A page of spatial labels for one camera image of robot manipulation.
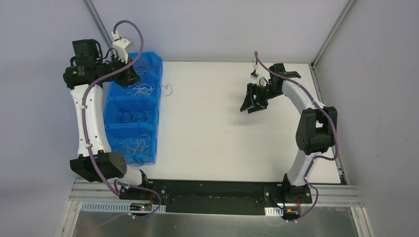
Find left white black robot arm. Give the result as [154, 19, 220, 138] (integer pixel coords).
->
[63, 37, 151, 200]

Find dark red thin wire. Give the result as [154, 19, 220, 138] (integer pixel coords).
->
[135, 62, 153, 74]

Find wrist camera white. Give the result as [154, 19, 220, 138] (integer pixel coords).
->
[111, 32, 135, 64]
[250, 64, 262, 80]

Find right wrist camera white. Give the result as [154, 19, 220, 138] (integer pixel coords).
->
[250, 64, 262, 80]

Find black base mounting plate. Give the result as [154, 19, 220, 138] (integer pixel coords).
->
[120, 179, 312, 216]

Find black thin wires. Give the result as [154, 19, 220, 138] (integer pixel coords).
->
[117, 110, 155, 124]

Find corner aluminium post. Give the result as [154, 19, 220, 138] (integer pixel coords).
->
[311, 0, 357, 69]
[82, 0, 113, 49]

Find blue plastic bin row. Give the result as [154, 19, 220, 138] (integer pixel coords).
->
[103, 51, 163, 165]

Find left corner aluminium post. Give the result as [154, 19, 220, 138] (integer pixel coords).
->
[82, 0, 113, 49]

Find aluminium frame rail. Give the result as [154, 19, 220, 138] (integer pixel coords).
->
[69, 180, 364, 207]

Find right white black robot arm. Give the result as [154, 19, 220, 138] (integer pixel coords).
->
[240, 63, 337, 203]

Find right corner aluminium post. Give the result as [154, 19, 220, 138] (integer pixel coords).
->
[311, 0, 357, 69]

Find white slotted cable duct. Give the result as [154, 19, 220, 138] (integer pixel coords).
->
[81, 201, 166, 214]

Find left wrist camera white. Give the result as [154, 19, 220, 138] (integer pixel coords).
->
[111, 32, 135, 64]

